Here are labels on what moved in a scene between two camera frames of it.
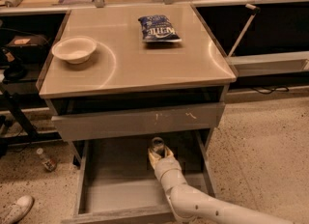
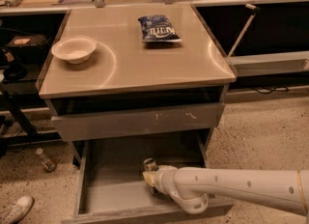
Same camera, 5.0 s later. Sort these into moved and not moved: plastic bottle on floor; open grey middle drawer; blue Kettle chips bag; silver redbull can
Moved: silver redbull can
Not moved: blue Kettle chips bag; open grey middle drawer; plastic bottle on floor
